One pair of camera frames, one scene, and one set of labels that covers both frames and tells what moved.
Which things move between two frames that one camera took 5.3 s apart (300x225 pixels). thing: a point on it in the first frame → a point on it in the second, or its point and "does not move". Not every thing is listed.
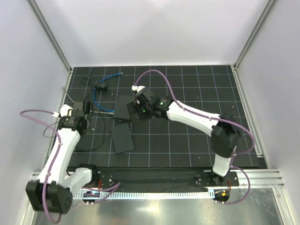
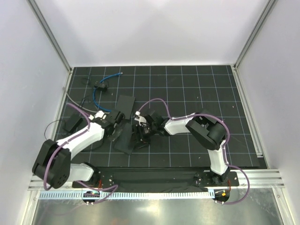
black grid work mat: x=116 y=138 does not move
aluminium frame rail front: x=269 y=179 does not move
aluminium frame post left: x=50 y=34 does not move
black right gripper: x=134 y=108 → x=145 y=140
